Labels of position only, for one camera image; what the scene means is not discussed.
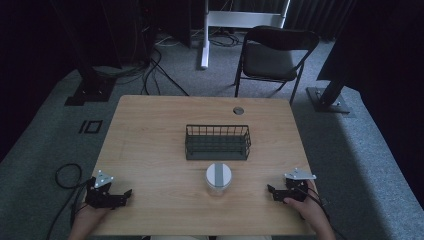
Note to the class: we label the dark curtain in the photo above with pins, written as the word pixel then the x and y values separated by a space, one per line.
pixel 320 15

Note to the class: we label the clear jar with white lid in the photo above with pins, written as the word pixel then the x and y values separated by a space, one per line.
pixel 218 178

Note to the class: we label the white desk frame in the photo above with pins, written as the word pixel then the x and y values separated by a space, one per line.
pixel 233 23

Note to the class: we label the black metal stand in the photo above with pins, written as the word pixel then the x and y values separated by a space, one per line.
pixel 330 96
pixel 91 80

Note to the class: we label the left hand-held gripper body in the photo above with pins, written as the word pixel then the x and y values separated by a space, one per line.
pixel 100 193

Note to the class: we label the grey table grommet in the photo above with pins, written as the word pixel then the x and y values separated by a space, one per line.
pixel 238 110

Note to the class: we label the person's left hand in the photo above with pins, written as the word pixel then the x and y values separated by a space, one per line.
pixel 87 218

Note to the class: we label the person's right hand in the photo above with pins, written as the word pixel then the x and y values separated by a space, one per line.
pixel 308 208

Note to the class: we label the black folding chair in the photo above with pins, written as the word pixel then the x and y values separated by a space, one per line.
pixel 275 56

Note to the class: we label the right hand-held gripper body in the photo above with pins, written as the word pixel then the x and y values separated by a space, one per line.
pixel 295 186

